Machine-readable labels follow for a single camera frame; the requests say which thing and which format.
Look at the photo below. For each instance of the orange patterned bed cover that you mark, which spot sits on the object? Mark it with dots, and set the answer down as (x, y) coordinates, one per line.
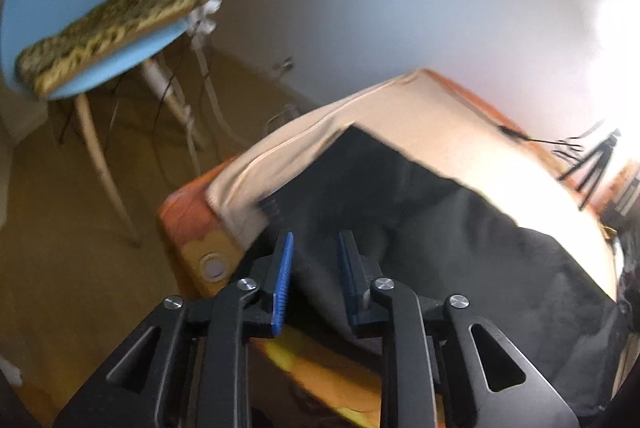
(185, 218)

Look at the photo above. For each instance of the round white mattress valve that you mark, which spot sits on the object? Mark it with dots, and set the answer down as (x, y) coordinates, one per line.
(215, 268)

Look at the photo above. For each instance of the yellow patterned seat cushion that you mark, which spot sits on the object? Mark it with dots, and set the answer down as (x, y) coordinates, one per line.
(110, 28)

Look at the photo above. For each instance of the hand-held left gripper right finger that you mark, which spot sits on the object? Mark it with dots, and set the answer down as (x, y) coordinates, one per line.
(347, 280)

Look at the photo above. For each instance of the small black tripod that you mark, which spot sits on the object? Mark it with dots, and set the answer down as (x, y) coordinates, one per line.
(595, 163)

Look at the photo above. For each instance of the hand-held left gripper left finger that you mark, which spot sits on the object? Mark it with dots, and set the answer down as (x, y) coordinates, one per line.
(282, 280)

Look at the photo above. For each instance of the beige bed sheet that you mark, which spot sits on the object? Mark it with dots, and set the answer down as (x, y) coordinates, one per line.
(425, 118)

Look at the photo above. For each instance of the black pants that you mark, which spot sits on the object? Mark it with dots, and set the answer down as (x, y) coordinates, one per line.
(450, 233)

